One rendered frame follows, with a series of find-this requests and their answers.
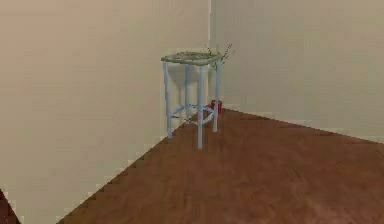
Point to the green house plant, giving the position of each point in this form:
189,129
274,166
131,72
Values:
222,56

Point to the pale blue tall stool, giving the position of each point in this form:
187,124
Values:
200,100

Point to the red plant pot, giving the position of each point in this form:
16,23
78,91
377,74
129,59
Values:
218,106

